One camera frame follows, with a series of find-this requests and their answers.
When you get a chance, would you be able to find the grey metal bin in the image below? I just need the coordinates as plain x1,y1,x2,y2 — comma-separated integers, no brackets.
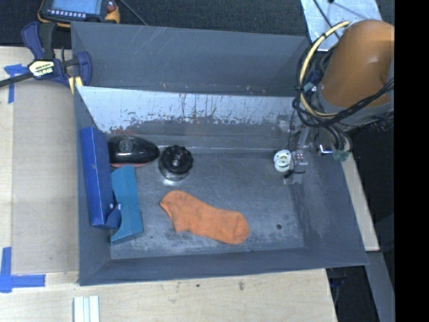
69,21,370,286

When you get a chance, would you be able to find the black computer mouse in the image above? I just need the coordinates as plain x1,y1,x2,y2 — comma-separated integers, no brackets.
107,134,161,168

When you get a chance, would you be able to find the pale flat board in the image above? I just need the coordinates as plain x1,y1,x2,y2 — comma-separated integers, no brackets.
11,78,80,276

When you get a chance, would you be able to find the orange sock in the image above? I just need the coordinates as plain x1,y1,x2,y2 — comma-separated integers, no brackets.
159,189,251,246

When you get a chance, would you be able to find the dark blue long box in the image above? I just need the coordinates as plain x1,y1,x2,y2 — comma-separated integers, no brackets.
79,125,122,230

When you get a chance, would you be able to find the teal blue flat block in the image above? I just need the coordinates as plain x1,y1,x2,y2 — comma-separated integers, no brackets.
109,165,145,245

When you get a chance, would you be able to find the white plastic ring piece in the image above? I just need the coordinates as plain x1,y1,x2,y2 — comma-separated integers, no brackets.
273,149,292,173

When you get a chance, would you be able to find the black round knob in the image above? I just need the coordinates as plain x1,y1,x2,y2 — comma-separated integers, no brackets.
158,144,194,182

